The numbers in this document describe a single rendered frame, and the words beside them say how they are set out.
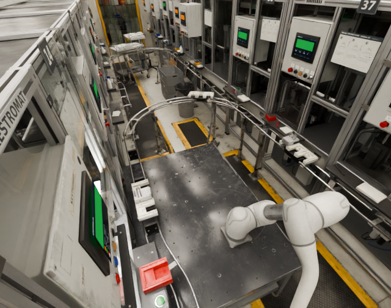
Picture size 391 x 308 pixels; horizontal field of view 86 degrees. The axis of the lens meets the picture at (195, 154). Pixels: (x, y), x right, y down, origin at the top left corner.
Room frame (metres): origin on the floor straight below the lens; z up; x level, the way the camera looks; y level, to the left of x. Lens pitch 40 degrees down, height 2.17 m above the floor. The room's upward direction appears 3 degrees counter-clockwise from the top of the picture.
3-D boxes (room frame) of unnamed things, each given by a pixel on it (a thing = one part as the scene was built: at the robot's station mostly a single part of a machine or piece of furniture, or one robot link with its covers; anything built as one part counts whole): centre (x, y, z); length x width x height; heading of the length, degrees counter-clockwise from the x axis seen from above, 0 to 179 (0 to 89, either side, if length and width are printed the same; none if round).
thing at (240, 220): (0.83, -0.28, 0.85); 0.18 x 0.16 x 0.22; 110
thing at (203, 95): (2.94, -0.13, 0.84); 0.37 x 0.14 x 0.10; 77
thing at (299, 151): (1.56, -0.99, 0.84); 0.37 x 0.14 x 0.10; 19
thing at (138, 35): (7.59, 1.73, 0.48); 0.84 x 0.58 x 0.97; 27
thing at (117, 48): (6.25, 1.69, 0.48); 0.88 x 0.56 x 0.96; 127
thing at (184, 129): (3.22, 0.03, 0.01); 1.00 x 0.55 x 0.01; 19
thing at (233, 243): (0.85, -0.27, 0.71); 0.22 x 0.18 x 0.06; 19
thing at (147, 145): (5.29, 1.57, 0.01); 5.85 x 0.59 x 0.01; 19
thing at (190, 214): (1.12, 0.03, 0.66); 1.50 x 1.06 x 0.04; 19
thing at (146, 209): (1.06, 0.43, 0.84); 0.36 x 0.14 x 0.10; 19
